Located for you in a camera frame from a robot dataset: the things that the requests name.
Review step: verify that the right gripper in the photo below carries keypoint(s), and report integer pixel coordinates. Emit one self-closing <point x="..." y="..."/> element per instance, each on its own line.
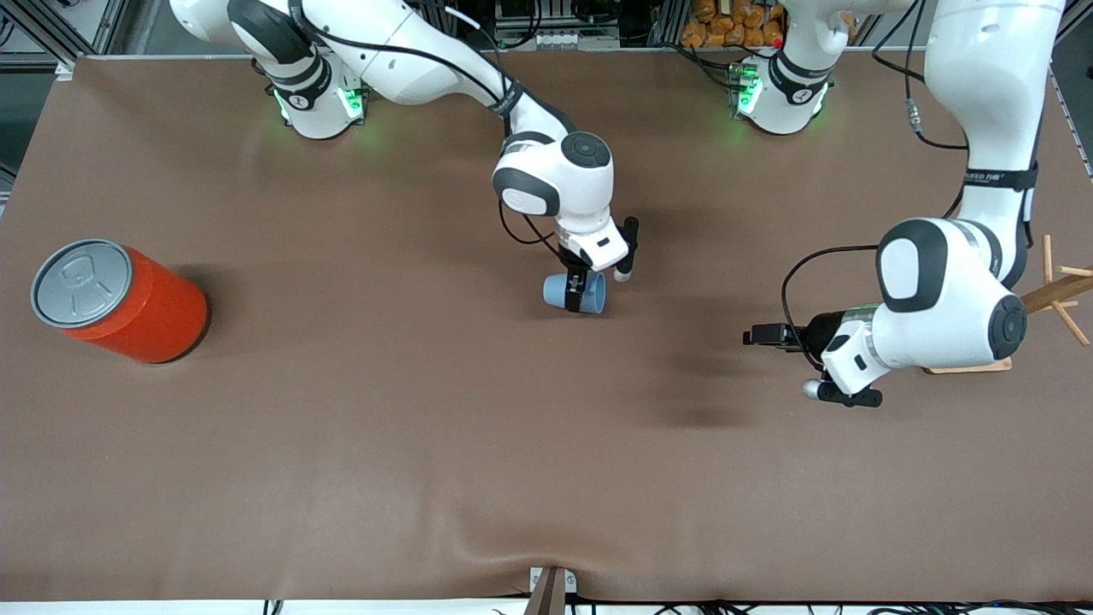
<point x="575" y="283"/>

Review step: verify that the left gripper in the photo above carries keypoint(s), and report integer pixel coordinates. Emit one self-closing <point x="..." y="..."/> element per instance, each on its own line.
<point x="817" y="331"/>

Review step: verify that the light blue cup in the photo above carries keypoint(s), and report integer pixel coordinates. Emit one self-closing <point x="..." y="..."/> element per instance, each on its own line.
<point x="559" y="290"/>

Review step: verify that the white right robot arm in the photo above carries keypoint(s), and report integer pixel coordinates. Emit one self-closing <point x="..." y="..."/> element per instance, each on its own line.
<point x="410" y="51"/>

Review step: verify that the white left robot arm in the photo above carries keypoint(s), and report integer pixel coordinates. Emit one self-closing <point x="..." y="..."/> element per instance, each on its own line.
<point x="982" y="102"/>

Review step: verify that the wooden cup rack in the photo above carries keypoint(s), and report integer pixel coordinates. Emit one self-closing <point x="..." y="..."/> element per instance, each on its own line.
<point x="1059" y="295"/>

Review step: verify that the brown table cloth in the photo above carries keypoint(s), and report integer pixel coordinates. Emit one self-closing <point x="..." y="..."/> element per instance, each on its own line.
<point x="427" y="427"/>

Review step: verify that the white power strip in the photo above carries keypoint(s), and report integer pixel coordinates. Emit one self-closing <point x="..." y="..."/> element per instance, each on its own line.
<point x="574" y="39"/>

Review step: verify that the pile of orange snack bags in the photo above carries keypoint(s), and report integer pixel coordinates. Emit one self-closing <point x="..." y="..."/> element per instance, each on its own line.
<point x="734" y="26"/>

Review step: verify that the orange can with grey lid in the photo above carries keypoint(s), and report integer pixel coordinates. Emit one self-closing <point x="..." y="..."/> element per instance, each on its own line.
<point x="137" y="312"/>

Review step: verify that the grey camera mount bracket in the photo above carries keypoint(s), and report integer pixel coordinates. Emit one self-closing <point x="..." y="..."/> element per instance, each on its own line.
<point x="551" y="589"/>

